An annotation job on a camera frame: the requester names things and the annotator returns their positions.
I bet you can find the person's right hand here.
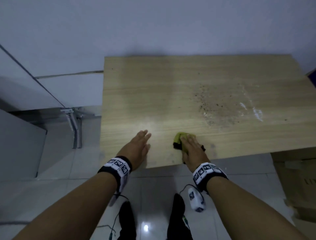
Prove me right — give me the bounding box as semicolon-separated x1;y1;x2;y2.
180;135;211;172

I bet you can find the person's left hand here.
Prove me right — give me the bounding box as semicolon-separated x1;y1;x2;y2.
116;130;152;171

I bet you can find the yellow-green cleaning cloth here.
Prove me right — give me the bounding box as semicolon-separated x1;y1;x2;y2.
172;132;206;152

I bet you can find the person's left forearm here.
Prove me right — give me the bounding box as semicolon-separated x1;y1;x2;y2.
12;172;118;240

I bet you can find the person's right forearm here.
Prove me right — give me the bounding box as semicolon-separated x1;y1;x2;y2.
206;176;308;240

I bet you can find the black marker wristband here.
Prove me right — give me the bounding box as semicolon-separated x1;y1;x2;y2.
192;162;229;193
97;155;133;179

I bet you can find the person's right leg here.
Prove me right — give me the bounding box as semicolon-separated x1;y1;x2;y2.
167;193;193;240

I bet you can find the person's leg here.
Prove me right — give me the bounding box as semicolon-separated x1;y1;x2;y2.
118;200;137;240
167;193;193;240

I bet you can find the person's left leg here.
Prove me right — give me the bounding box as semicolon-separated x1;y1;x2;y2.
118;200;137;240

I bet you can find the brown cardboard box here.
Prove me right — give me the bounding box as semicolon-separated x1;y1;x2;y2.
270;148;316;223

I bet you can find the grey cabinet panel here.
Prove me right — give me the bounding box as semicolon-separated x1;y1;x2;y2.
0;109;47;180

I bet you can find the dark blue object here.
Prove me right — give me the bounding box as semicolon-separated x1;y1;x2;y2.
306;68;316;89

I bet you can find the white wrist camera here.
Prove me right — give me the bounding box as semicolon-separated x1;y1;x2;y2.
109;173;130;207
188;187;206;213

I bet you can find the grey metal bracket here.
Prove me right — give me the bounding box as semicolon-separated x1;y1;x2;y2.
60;107;96;149

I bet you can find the thin wall cable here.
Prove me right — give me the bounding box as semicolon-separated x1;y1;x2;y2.
35;70;104;79

